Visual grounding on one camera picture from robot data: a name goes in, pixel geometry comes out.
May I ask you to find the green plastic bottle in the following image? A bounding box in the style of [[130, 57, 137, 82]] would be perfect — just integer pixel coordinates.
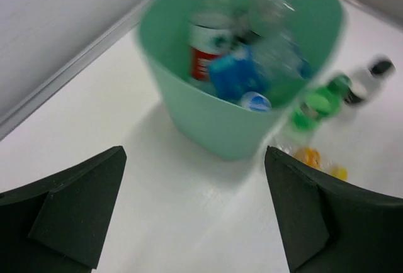
[[290, 73, 351, 131]]

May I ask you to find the black label clear bottle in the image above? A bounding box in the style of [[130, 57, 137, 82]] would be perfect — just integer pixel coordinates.
[[238, 0, 295, 43]]

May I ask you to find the blue cap blue label bottle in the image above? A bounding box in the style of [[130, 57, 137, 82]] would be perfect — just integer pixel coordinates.
[[208, 42, 312, 105]]

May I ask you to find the black cap small bottle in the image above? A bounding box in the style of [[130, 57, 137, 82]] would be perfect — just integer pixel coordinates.
[[344, 55, 395, 106]]

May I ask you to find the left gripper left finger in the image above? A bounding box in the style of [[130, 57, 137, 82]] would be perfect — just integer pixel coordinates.
[[1, 146, 127, 272]]

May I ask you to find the green plastic bin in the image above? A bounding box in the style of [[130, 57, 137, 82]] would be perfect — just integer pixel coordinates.
[[139, 0, 345, 160]]

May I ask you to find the red cap red label bottle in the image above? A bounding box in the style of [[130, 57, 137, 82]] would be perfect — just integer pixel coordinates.
[[189, 11, 234, 81]]

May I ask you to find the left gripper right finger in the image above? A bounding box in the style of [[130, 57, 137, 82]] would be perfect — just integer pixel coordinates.
[[264, 147, 402, 272]]

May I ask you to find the yellow cap orange label bottle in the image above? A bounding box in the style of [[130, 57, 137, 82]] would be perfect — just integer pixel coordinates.
[[278, 143, 348, 181]]

